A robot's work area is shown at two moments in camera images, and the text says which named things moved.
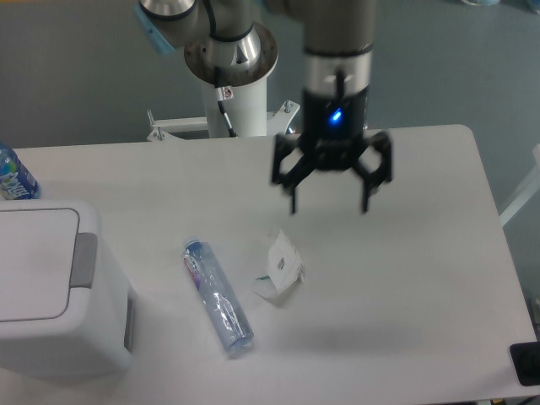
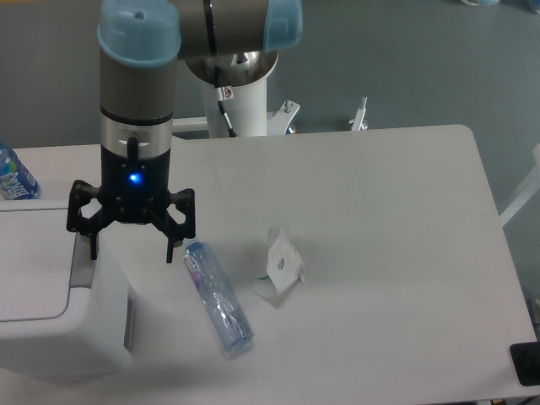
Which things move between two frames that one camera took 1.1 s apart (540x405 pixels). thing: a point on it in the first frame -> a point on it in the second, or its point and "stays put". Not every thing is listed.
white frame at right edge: x=528 y=190 stays put
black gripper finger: x=383 y=175 -> x=174 y=231
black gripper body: x=334 y=127 -> x=134 y=189
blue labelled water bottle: x=17 y=181 stays put
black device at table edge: x=526 y=359 stays put
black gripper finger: x=304 y=168 -> x=79 y=193
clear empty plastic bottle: x=218 y=296 stays put
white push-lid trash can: x=67 y=304 stays put
